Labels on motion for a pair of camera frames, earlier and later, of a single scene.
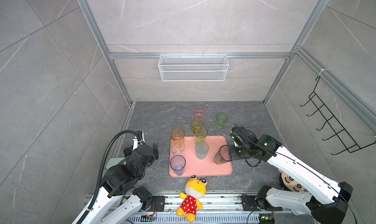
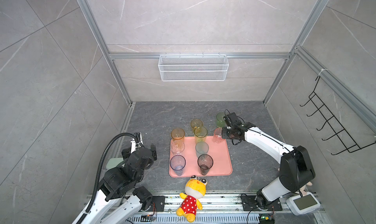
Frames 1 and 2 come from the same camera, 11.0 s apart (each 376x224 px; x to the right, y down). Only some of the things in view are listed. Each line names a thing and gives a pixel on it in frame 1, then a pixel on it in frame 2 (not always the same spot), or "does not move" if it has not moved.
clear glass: x=177 y=146 does not move
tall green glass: x=200 y=134 does not move
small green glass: x=222 y=119 does not move
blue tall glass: x=177 y=163 does not move
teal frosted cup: x=201 y=148 does not move
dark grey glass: x=223 y=153 to x=205 y=162
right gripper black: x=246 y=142 to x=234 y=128
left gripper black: x=155 y=152 does not move
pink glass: x=199 y=111 to x=217 y=137
